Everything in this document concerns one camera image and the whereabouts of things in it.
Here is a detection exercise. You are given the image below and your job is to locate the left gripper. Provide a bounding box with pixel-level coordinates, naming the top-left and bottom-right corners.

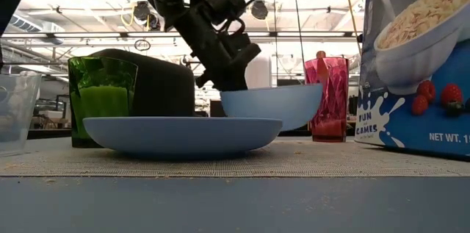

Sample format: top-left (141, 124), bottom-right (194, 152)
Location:
top-left (175, 4), bottom-right (262, 92)

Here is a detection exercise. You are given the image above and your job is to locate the blue bowl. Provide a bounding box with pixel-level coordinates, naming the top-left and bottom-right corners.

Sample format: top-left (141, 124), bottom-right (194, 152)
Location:
top-left (220, 83), bottom-right (324, 132)

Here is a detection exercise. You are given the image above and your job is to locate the orange plastic spoon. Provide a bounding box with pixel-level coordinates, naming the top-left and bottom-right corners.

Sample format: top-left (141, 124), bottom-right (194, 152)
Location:
top-left (315, 50), bottom-right (330, 83)

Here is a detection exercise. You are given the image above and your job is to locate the pink faceted tumbler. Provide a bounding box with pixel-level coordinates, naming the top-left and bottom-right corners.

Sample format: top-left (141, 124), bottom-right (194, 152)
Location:
top-left (303, 56), bottom-right (350, 143)

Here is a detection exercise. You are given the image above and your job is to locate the blue frosted flakes cereal box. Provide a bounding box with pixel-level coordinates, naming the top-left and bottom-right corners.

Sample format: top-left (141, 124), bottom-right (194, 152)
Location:
top-left (354, 0), bottom-right (470, 159)

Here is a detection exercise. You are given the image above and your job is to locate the black toaster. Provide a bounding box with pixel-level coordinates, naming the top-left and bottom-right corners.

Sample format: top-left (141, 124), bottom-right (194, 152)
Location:
top-left (90, 48), bottom-right (196, 118)

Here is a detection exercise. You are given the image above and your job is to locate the blue plate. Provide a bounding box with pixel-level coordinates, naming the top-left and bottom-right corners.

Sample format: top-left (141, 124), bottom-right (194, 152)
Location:
top-left (82, 116), bottom-right (283, 155)

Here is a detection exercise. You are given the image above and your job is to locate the green glass tumbler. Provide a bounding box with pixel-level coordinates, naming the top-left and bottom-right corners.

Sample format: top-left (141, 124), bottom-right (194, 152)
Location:
top-left (68, 56), bottom-right (139, 148)

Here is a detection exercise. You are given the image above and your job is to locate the beige woven placemat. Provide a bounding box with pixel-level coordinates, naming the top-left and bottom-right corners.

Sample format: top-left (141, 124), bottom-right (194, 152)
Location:
top-left (0, 138), bottom-right (470, 179)

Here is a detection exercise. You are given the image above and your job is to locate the black equipment rack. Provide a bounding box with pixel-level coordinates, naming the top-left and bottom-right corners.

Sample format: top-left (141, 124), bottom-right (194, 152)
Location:
top-left (31, 94), bottom-right (71, 130)

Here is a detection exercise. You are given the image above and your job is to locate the clear plastic container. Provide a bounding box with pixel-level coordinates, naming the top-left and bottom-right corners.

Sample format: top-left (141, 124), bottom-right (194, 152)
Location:
top-left (0, 71), bottom-right (43, 157)

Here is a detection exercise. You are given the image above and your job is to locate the black hanging cable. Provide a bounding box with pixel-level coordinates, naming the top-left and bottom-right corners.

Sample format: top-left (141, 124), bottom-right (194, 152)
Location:
top-left (291, 0), bottom-right (308, 76)

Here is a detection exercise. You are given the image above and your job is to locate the ceiling cord reel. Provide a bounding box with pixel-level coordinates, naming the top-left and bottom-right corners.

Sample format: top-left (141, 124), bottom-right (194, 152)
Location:
top-left (131, 0), bottom-right (162, 32)

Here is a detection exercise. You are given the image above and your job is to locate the yellow hanging cable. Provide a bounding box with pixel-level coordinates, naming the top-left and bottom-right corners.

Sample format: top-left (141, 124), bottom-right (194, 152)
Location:
top-left (341, 0), bottom-right (364, 57)

